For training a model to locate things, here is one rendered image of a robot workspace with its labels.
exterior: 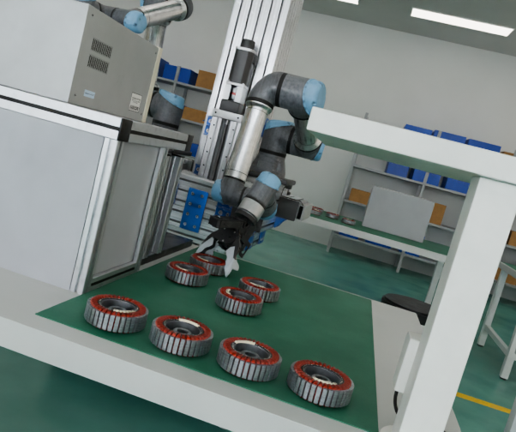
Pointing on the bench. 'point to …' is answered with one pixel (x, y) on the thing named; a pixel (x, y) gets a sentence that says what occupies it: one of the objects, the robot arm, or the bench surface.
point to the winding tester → (63, 54)
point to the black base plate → (173, 243)
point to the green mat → (254, 330)
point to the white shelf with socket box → (470, 317)
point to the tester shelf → (77, 117)
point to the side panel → (118, 213)
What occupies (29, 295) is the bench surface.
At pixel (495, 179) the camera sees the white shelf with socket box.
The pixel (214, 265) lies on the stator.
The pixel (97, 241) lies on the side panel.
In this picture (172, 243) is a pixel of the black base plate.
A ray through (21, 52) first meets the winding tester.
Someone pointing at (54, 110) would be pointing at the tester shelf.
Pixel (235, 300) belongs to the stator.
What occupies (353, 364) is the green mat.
